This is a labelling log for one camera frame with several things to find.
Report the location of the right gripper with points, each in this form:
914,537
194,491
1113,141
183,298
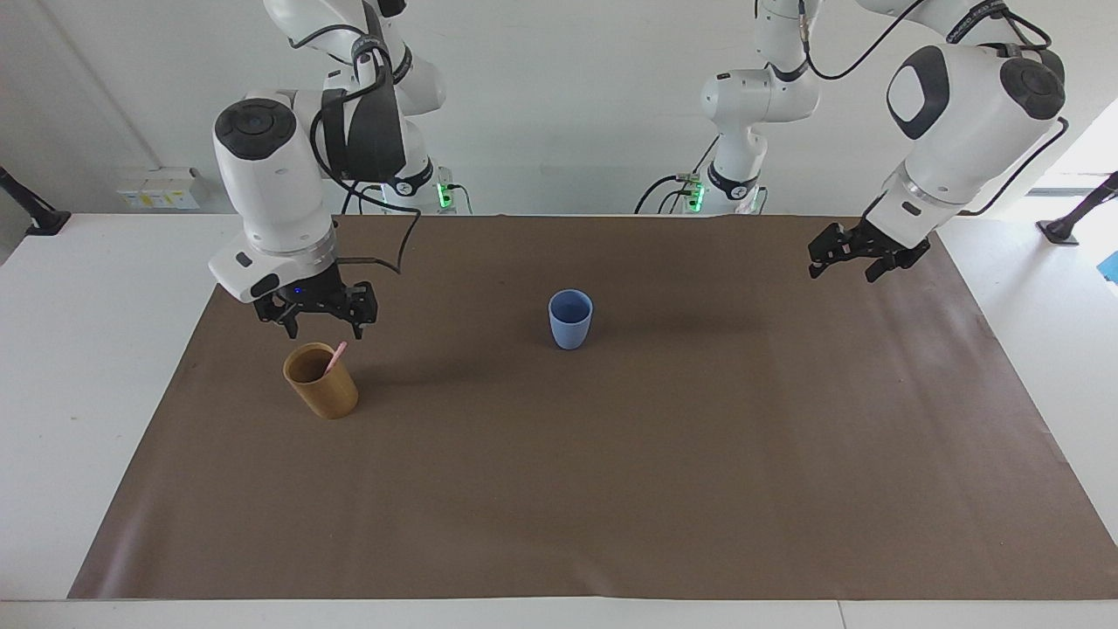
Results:
307,292

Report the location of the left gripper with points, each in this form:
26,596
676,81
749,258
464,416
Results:
884,238

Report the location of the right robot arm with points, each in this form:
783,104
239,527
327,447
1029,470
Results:
271,188

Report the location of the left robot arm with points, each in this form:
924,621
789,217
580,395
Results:
956,140

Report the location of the pink chopstick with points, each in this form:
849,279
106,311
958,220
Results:
336,356

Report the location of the brown wooden cup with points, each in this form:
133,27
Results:
327,397

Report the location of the blue cup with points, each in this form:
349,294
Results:
569,325

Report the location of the black stand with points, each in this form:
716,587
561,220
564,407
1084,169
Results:
1079,214
31,210

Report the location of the blue object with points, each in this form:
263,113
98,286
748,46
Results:
1112,267

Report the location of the white wall socket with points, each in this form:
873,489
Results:
162,189

